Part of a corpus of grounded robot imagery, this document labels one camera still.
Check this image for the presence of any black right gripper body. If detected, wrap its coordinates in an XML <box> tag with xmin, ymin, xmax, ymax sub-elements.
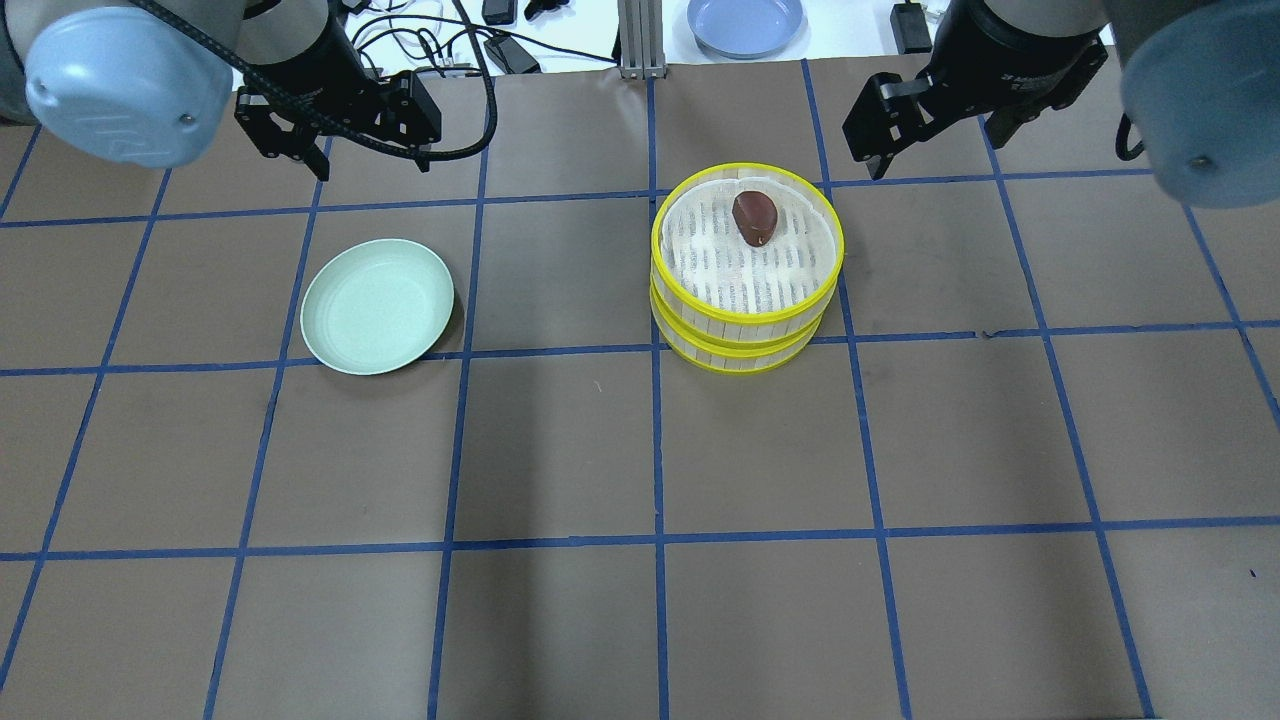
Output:
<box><xmin>842</xmin><ymin>15</ymin><xmax>1108</xmax><ymax>164</ymax></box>

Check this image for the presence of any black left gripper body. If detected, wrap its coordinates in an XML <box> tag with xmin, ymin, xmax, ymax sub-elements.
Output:
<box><xmin>233</xmin><ymin>47</ymin><xmax>443</xmax><ymax>156</ymax></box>

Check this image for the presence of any yellow bottom steamer basket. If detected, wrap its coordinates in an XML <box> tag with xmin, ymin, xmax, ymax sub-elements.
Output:
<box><xmin>649</xmin><ymin>286</ymin><xmax>820</xmax><ymax>375</ymax></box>

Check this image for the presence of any yellow steamer basket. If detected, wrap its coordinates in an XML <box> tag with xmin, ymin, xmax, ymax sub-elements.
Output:
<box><xmin>650</xmin><ymin>161</ymin><xmax>846</xmax><ymax>325</ymax></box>
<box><xmin>649</xmin><ymin>286</ymin><xmax>820</xmax><ymax>375</ymax></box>

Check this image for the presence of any aluminium frame post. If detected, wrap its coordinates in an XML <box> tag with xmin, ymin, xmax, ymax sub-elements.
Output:
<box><xmin>617</xmin><ymin>0</ymin><xmax>668</xmax><ymax>79</ymax></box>

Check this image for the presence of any mint green plate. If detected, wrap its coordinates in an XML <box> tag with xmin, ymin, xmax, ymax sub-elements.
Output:
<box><xmin>300</xmin><ymin>238</ymin><xmax>454</xmax><ymax>375</ymax></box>

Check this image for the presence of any blue plate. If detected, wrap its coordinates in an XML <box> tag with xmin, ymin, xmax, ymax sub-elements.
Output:
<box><xmin>685</xmin><ymin>1</ymin><xmax>806</xmax><ymax>60</ymax></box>

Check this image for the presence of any brown bun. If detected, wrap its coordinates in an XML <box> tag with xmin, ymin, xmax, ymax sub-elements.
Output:
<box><xmin>731</xmin><ymin>190</ymin><xmax>780</xmax><ymax>249</ymax></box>

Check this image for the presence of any black power adapter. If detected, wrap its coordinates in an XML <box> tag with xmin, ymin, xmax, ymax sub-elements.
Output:
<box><xmin>483</xmin><ymin>35</ymin><xmax>541</xmax><ymax>76</ymax></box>

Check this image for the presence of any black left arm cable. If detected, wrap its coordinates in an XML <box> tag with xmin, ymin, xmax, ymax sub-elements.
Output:
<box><xmin>131</xmin><ymin>0</ymin><xmax>498</xmax><ymax>163</ymax></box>

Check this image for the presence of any white steamer cloth liner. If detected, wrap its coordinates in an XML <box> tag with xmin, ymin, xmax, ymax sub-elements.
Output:
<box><xmin>658</xmin><ymin>168</ymin><xmax>844</xmax><ymax>315</ymax></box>

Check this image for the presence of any yellow top steamer basket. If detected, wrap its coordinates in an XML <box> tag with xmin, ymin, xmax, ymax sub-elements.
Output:
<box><xmin>650</xmin><ymin>161</ymin><xmax>846</xmax><ymax>325</ymax></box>

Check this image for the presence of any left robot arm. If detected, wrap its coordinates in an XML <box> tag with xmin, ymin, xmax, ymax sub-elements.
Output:
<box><xmin>3</xmin><ymin>1</ymin><xmax>442</xmax><ymax>181</ymax></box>

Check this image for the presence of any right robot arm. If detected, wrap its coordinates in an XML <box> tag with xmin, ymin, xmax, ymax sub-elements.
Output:
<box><xmin>842</xmin><ymin>1</ymin><xmax>1279</xmax><ymax>209</ymax></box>

